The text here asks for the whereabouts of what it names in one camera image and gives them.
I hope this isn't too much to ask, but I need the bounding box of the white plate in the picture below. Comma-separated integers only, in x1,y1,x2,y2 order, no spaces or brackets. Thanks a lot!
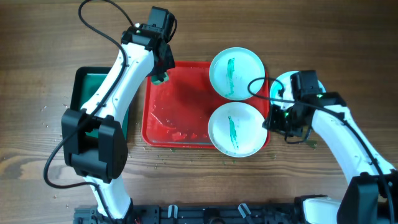
208,102,268,158
209,47,266,101

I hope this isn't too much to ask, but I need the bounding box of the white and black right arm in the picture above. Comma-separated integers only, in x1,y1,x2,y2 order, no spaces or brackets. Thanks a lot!
263,92,397,223

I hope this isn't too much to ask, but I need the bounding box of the green and yellow sponge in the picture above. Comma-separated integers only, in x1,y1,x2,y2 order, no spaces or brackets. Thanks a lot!
150,72,169,85

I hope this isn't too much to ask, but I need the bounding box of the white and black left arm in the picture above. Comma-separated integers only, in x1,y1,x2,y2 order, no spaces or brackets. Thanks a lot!
60,24,176,223

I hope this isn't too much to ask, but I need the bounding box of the red plastic tray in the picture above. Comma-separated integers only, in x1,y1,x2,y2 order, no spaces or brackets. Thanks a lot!
141,60,271,149

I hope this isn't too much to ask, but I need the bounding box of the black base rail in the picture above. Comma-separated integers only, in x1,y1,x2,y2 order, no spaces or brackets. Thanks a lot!
73,203,301,224

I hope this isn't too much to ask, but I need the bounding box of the black tub of green water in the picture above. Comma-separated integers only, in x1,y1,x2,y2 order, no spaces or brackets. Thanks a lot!
70,66,130,141

